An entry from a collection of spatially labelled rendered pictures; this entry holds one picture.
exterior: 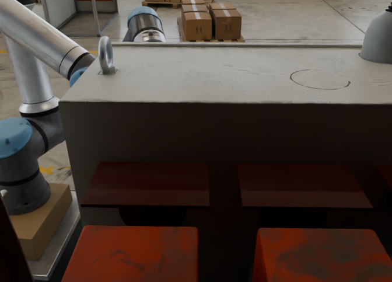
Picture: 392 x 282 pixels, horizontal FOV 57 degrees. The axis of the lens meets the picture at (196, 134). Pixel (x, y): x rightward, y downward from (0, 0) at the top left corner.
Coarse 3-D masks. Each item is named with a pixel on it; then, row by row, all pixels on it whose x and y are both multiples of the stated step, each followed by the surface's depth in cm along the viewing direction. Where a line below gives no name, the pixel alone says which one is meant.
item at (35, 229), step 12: (60, 192) 108; (48, 204) 103; (60, 204) 106; (12, 216) 98; (24, 216) 98; (36, 216) 99; (48, 216) 100; (60, 216) 107; (24, 228) 94; (36, 228) 95; (48, 228) 100; (24, 240) 92; (36, 240) 94; (48, 240) 100; (24, 252) 94; (36, 252) 94
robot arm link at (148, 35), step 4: (144, 32) 76; (148, 32) 75; (152, 32) 75; (156, 32) 77; (160, 32) 78; (136, 36) 77; (140, 36) 76; (144, 36) 75; (148, 36) 75; (152, 36) 75; (156, 36) 75; (160, 36) 76; (164, 36) 79; (136, 40) 76; (140, 40) 75; (144, 40) 74; (148, 40) 74; (152, 40) 74; (156, 40) 74; (160, 40) 75; (164, 40) 76
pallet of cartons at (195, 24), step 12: (192, 0) 520; (192, 12) 470; (204, 12) 470; (216, 12) 461; (228, 12) 462; (180, 24) 517; (192, 24) 445; (204, 24) 447; (216, 24) 448; (228, 24) 450; (240, 24) 451; (192, 36) 454; (204, 36) 455; (216, 36) 457; (228, 36) 458; (240, 36) 459
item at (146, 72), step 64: (128, 64) 47; (192, 64) 47; (256, 64) 48; (320, 64) 48; (384, 64) 48; (64, 128) 38; (128, 128) 38; (192, 128) 38; (256, 128) 38; (320, 128) 38; (384, 128) 38; (384, 192) 42
